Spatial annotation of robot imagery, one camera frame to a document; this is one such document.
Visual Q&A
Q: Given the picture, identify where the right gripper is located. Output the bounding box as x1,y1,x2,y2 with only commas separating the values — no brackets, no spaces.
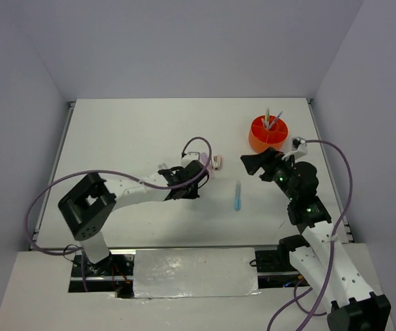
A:
240,146,298,201

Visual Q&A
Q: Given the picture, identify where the light blue highlighter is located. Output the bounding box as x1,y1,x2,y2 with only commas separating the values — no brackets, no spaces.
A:
234,181,241,211

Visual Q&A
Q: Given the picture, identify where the yellow gel pen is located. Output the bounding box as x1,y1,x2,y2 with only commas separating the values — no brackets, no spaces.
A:
264,108,270,123

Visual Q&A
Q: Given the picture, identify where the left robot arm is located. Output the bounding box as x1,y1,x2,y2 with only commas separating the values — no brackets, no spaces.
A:
58,160,210,275

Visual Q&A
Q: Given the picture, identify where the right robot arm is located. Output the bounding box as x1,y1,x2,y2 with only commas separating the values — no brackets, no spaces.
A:
241,148,391,330

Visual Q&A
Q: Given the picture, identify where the orange round divided container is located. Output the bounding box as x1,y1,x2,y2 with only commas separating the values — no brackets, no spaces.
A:
248,115,289,153

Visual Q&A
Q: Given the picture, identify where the pink purple highlighter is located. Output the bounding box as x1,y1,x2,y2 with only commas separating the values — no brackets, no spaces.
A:
200,152,212,174

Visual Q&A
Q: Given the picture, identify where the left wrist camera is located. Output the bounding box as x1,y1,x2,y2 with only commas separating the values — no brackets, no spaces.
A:
181,152,201,168

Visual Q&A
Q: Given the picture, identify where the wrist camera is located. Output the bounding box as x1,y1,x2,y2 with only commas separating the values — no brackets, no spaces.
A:
181,152,201,168
282,137,308,161

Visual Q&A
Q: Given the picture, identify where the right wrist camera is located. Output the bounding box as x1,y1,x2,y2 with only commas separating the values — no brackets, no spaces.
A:
282,137,308,161

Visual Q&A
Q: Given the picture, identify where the reflective silver base plate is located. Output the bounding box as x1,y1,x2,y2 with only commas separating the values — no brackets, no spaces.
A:
133,248,260,299

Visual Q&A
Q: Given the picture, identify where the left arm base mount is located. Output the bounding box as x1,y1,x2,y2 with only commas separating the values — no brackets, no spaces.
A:
66,250,136,299

